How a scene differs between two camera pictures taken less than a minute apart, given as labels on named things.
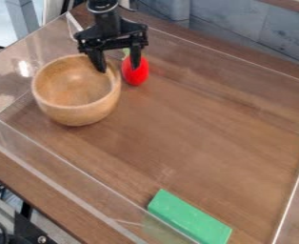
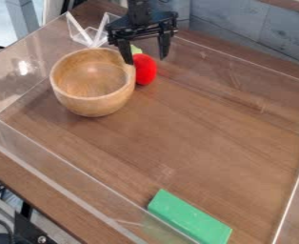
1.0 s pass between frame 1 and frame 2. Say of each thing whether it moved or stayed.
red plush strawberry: moved
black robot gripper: moved
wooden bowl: moved
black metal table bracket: stayed
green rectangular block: stayed
